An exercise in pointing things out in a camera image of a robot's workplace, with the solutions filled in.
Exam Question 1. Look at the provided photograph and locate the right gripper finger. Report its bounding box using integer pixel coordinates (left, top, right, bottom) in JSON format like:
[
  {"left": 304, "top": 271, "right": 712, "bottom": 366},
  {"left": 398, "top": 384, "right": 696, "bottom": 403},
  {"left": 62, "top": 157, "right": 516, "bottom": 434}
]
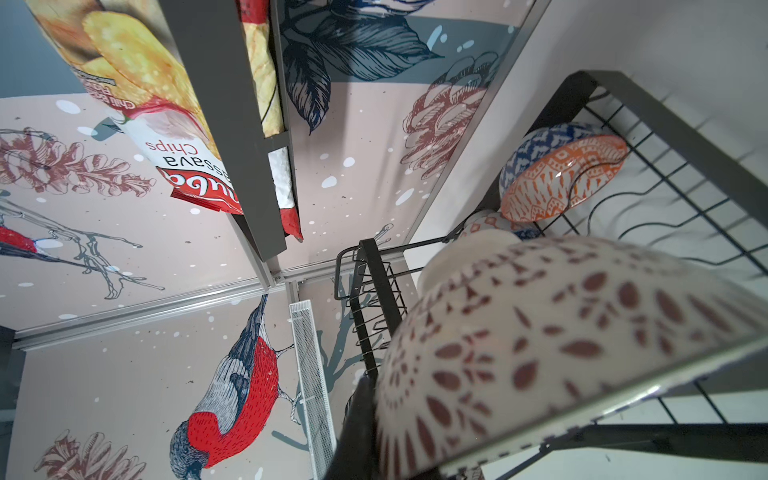
[{"left": 324, "top": 376, "right": 380, "bottom": 480}]

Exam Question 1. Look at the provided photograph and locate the white lattice patterned bowl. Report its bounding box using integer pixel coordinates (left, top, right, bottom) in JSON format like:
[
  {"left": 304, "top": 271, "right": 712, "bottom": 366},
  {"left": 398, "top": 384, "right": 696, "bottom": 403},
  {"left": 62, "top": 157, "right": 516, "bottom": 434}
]
[{"left": 375, "top": 236, "right": 767, "bottom": 479}]

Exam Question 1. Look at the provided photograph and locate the white mesh wall shelf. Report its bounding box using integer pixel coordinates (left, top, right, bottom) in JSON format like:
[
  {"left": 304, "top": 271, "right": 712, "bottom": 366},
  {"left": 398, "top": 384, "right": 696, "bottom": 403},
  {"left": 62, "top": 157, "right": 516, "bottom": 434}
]
[{"left": 289, "top": 300, "right": 337, "bottom": 479}]

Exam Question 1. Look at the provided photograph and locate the red patterned bowl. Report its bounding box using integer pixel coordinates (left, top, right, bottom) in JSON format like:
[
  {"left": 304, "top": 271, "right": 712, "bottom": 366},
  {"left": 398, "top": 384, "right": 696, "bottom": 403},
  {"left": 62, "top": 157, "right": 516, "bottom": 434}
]
[{"left": 499, "top": 122, "right": 629, "bottom": 223}]

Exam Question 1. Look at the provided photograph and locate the red cassava chips bag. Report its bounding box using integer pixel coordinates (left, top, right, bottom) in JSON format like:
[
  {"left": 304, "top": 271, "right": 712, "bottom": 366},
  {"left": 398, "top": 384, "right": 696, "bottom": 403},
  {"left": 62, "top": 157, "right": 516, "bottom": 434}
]
[{"left": 25, "top": 1, "right": 303, "bottom": 242}]

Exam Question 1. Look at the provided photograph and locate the black wire dish rack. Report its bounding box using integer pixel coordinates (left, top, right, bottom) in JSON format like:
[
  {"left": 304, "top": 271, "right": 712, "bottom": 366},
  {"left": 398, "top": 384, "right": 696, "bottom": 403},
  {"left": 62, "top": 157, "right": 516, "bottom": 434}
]
[{"left": 354, "top": 71, "right": 767, "bottom": 479}]

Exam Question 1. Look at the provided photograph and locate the aluminium back crossbar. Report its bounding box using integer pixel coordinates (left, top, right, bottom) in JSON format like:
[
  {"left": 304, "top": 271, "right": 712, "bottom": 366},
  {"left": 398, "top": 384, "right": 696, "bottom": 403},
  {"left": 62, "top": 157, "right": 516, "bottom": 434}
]
[{"left": 11, "top": 254, "right": 409, "bottom": 352}]

